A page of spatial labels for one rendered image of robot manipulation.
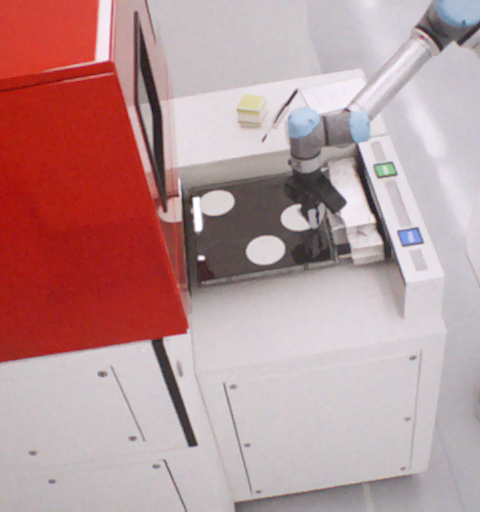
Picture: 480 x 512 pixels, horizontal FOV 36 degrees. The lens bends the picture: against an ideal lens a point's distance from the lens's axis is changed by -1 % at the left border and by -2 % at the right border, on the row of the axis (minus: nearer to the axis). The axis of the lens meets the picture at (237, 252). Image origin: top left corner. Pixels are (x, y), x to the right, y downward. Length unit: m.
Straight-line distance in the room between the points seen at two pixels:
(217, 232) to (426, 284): 0.58
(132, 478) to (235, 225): 0.72
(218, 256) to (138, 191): 0.85
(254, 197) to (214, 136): 0.25
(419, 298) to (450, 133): 2.00
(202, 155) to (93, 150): 1.11
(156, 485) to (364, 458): 0.72
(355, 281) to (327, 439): 0.49
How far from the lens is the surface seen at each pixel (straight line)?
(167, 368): 1.48
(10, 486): 1.90
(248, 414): 2.03
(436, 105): 3.95
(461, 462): 2.64
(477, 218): 2.16
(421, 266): 1.84
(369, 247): 1.95
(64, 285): 1.30
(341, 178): 2.18
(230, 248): 1.98
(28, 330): 1.40
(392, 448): 2.32
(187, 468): 1.83
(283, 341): 1.87
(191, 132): 2.28
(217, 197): 2.13
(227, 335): 1.90
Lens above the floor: 2.32
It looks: 46 degrees down
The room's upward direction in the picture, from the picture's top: 11 degrees counter-clockwise
